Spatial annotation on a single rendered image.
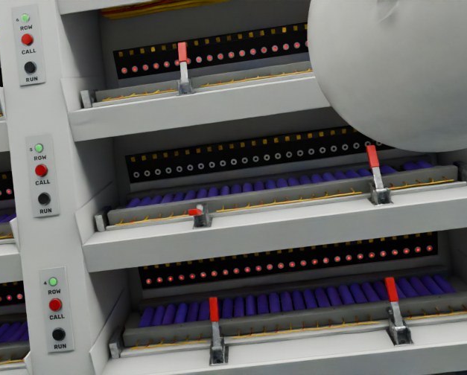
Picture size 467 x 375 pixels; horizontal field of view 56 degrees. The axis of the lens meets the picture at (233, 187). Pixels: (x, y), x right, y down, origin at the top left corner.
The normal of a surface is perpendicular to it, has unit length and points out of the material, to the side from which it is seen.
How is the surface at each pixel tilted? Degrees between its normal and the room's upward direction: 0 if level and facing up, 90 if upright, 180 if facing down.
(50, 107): 90
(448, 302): 108
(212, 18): 90
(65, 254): 90
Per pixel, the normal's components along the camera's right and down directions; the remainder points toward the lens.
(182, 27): -0.07, -0.04
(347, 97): -0.75, 0.61
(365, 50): -0.86, 0.42
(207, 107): -0.02, 0.26
